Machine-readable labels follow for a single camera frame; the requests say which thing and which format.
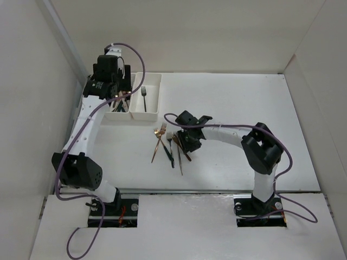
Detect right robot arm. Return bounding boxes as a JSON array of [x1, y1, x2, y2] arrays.
[[175, 110, 283, 216]]

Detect black fork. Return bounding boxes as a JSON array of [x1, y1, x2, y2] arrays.
[[141, 86, 147, 112]]

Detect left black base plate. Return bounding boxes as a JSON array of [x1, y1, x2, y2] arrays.
[[85, 194, 139, 228]]

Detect green handled silver fork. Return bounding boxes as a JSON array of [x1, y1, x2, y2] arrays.
[[166, 132, 175, 168]]

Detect left white plastic bin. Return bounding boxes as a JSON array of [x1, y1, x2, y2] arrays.
[[105, 73, 135, 121]]

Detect rose gold fork left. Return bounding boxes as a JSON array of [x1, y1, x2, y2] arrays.
[[151, 128, 161, 162]]

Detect right white plastic bin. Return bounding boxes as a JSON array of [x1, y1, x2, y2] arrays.
[[130, 73, 162, 122]]

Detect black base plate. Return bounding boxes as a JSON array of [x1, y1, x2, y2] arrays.
[[85, 194, 139, 228], [234, 197, 287, 228]]

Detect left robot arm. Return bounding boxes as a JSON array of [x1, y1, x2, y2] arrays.
[[52, 54, 131, 215]]

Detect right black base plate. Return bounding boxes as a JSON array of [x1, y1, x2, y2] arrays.
[[234, 197, 287, 228]]

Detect white ceramic spoon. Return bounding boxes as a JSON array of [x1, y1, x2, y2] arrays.
[[122, 96, 130, 110]]

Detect white plastic bin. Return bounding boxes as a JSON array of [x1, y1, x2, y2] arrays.
[[105, 73, 135, 121], [130, 73, 162, 122]]

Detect green handle gold spoon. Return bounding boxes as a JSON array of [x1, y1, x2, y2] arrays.
[[115, 99, 129, 113]]

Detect copper fork diagonal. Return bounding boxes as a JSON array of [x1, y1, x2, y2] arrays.
[[172, 134, 192, 161]]

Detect silver fork long handle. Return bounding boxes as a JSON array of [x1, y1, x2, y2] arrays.
[[173, 133, 183, 176]]

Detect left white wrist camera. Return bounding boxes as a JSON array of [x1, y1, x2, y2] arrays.
[[104, 45, 122, 57]]

